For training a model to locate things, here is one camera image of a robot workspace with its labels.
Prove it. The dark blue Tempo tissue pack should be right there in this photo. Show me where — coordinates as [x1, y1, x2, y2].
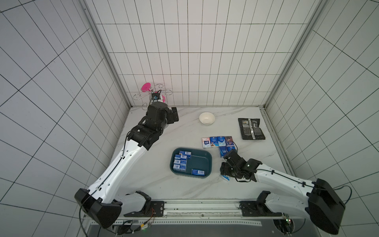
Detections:
[219, 146, 228, 158]

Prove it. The blue white pocket tissue pack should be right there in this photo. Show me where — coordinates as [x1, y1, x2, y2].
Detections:
[217, 136, 226, 147]

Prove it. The blue red pocket tissue pack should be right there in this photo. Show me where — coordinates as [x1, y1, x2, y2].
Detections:
[225, 136, 235, 147]

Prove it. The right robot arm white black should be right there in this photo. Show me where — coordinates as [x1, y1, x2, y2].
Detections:
[220, 150, 345, 235]

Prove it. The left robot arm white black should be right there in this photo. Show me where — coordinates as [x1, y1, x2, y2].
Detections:
[75, 102, 179, 229]

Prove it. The teal storage tray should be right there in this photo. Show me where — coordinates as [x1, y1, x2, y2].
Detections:
[170, 147, 212, 179]

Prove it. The chrome cup holder stand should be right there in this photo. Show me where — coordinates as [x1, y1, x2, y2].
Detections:
[133, 84, 173, 111]

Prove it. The pink cup upper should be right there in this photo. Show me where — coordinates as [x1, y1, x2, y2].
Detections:
[141, 83, 152, 92]

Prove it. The black snack bag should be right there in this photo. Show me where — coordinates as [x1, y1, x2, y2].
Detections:
[238, 118, 265, 140]

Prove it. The blue tissue pack front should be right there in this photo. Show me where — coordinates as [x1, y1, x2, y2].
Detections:
[191, 169, 205, 176]

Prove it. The white bowl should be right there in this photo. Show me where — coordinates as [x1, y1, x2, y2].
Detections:
[199, 112, 216, 125]

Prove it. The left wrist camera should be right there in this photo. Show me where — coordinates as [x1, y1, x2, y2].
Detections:
[151, 92, 161, 102]

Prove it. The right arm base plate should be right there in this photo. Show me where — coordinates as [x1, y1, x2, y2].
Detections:
[239, 201, 282, 217]

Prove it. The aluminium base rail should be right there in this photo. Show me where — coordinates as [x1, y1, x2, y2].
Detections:
[84, 198, 322, 227]

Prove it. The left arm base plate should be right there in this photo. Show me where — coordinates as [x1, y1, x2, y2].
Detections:
[123, 201, 165, 217]

